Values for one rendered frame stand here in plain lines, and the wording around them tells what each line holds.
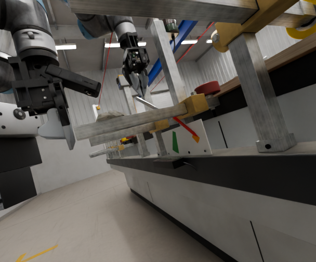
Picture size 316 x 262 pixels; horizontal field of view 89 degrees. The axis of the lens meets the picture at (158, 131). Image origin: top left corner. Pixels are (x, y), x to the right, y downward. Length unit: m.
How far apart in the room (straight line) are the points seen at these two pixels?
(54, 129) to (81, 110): 8.05
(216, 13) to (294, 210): 0.37
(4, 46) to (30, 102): 0.53
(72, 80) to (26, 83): 0.08
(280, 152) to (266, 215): 0.18
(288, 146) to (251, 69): 0.15
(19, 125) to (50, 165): 7.73
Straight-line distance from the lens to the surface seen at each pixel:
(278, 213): 0.44
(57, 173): 8.27
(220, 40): 0.39
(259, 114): 0.35
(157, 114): 0.43
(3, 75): 0.87
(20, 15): 0.48
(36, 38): 0.45
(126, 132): 0.66
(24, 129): 0.60
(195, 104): 0.46
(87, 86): 0.41
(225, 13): 0.31
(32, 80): 0.41
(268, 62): 0.54
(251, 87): 0.35
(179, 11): 0.26
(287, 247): 0.80
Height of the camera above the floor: 0.78
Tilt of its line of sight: 3 degrees up
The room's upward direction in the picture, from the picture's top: 17 degrees counter-clockwise
